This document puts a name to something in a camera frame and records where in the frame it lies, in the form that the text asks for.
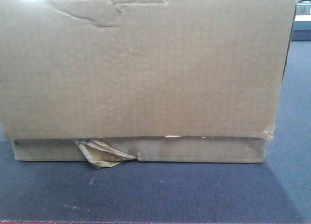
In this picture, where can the brown cardboard carton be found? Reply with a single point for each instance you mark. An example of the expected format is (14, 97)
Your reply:
(109, 81)

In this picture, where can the grey conveyor side frame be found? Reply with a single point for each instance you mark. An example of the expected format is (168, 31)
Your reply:
(302, 28)

